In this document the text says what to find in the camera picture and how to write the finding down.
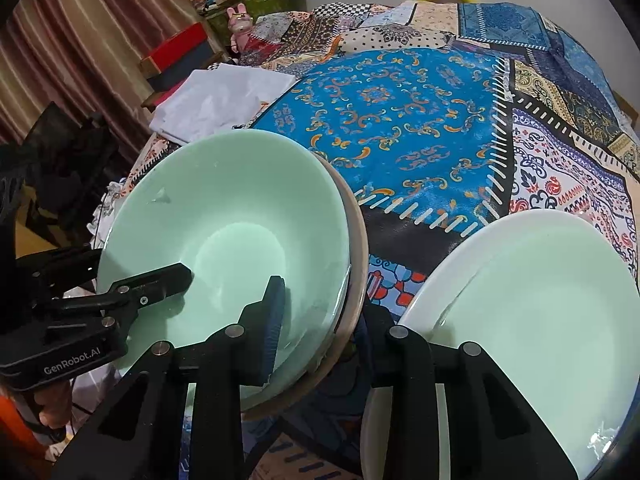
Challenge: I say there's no red box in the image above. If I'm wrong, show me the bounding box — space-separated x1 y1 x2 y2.
139 23 207 78

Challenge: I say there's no pink rabbit toy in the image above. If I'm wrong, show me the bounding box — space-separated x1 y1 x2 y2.
227 3 254 54

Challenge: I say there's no white plate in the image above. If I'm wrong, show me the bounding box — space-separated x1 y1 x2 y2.
360 210 639 479

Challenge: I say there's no striped curtain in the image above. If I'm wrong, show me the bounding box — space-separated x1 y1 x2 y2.
1 0 198 160

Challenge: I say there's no left hand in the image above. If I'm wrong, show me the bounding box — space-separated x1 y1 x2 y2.
34 382 73 429

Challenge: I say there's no white folded cloth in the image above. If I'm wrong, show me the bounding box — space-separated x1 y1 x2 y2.
150 64 296 144

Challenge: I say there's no orange sleeve forearm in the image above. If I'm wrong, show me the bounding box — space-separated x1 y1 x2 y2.
0 396 51 480

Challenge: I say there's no patchwork patterned tablecloth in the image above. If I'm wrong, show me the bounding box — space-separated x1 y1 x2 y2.
89 0 640 480

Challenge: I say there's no mint green plate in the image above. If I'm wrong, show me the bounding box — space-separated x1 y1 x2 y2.
431 214 639 479

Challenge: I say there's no green storage box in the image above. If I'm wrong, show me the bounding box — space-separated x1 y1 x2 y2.
204 0 294 42

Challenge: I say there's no mint green bowl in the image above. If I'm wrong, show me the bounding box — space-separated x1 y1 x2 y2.
98 130 350 408

